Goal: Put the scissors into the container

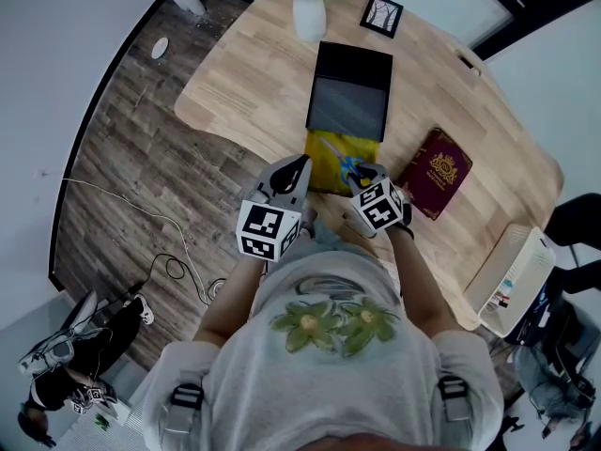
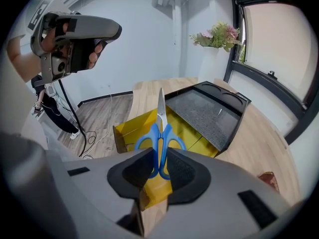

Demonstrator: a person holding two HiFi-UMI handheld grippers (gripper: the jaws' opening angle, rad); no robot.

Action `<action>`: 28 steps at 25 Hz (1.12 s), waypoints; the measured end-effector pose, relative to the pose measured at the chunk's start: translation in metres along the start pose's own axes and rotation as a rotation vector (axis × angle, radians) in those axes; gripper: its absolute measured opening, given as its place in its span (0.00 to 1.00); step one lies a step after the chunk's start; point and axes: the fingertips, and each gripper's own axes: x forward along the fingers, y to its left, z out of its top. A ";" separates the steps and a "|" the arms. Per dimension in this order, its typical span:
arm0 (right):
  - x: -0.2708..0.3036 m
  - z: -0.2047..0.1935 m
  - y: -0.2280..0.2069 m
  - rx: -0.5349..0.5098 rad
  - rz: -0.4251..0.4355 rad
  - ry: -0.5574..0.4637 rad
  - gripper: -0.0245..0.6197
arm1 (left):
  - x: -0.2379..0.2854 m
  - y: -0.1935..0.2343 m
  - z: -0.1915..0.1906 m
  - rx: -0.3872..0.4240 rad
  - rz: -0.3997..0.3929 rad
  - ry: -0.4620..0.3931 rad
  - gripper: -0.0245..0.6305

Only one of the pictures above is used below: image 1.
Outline person's left forearm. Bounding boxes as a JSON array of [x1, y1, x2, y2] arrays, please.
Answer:
[[194, 251, 269, 345]]

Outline grey harness strap with buckle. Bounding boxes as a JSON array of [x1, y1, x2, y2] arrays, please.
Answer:
[[436, 376, 473, 425], [162, 378, 207, 436]]

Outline dark red book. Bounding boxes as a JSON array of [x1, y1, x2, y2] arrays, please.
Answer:
[[396, 127, 474, 222]]

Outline white vase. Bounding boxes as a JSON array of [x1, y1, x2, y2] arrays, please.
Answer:
[[291, 0, 328, 44]]

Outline person's right forearm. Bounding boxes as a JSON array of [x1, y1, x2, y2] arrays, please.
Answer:
[[385, 225, 459, 337]]

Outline black office chair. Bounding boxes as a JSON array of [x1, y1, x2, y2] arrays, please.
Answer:
[[544, 193, 601, 295]]

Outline black window frame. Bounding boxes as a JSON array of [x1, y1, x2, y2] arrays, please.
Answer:
[[462, 0, 601, 63]]

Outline blue handled scissors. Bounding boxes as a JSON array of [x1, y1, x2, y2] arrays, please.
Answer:
[[320, 136, 367, 190]]

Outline person's left leg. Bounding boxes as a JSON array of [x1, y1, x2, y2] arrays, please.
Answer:
[[300, 204, 320, 241]]

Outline white floor cable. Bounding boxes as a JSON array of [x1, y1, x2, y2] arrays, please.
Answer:
[[60, 178, 226, 305]]

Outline white side table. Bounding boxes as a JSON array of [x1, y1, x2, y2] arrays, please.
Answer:
[[60, 392, 142, 451]]

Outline person's pale blue shorts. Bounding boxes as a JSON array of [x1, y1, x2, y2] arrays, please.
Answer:
[[312, 218, 372, 257]]

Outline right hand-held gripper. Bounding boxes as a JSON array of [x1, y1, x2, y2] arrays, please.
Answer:
[[347, 163, 405, 232]]

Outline white plastic basket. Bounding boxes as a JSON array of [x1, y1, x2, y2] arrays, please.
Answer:
[[463, 223, 557, 338]]

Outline person's white flower shirt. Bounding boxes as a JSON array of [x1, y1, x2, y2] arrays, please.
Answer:
[[140, 249, 506, 451]]

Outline desk cable port cover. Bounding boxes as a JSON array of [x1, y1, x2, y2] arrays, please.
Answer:
[[454, 47, 484, 78]]

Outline black floor cable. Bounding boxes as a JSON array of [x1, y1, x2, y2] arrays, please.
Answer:
[[124, 253, 208, 300]]

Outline black picture frame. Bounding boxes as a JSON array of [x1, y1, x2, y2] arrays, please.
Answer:
[[359, 0, 405, 40]]

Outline black bag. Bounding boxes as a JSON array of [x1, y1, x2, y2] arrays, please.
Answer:
[[504, 270, 581, 347]]

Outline black box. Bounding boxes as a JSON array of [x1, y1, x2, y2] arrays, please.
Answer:
[[303, 39, 394, 196]]

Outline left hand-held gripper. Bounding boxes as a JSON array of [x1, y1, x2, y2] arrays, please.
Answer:
[[236, 155, 314, 263]]

